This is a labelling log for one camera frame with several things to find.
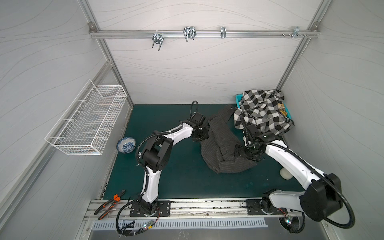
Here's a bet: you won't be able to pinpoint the dark grey pinstripe shirt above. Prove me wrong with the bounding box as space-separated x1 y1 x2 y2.
201 105 257 174

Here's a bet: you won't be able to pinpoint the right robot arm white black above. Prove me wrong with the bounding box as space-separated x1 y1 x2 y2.
235 130 356 234

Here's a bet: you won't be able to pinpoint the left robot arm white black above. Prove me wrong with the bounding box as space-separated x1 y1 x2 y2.
136 113 209 216

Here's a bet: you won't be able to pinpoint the black white checked shirt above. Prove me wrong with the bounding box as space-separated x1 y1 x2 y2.
234 90 295 136

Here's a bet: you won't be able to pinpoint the teal plastic basket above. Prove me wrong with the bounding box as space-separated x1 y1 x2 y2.
235 94 292 119

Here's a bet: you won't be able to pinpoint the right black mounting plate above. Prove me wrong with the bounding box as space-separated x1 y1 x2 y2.
244 198 287 216

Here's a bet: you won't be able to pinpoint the black mounting plate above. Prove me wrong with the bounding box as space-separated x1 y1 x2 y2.
130 200 171 217
244 198 287 216

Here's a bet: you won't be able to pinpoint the yellow patterned cloth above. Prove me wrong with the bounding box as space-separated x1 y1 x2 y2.
278 103 290 118

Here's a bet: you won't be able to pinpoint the blue white ceramic bowl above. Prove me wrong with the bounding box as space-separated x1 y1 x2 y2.
117 137 136 154

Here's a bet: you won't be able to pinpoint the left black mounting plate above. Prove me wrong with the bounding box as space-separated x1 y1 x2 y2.
130 200 171 217

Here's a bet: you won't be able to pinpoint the metal double hook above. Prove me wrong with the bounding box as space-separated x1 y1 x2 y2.
183 27 197 42

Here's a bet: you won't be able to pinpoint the orange black pliers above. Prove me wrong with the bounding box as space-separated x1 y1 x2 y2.
94 190 126 220

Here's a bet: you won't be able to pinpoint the white wire basket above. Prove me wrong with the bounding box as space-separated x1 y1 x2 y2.
45 80 127 156

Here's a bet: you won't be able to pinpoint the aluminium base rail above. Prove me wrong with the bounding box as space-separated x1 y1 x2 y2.
83 198 302 221

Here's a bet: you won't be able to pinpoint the metal bracket with bolts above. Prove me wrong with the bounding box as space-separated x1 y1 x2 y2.
282 27 309 39

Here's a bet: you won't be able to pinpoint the white slotted cable duct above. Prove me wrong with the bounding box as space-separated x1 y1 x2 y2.
92 217 268 231

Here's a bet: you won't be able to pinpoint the horizontal aluminium rail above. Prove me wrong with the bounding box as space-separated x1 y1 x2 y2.
90 29 321 39

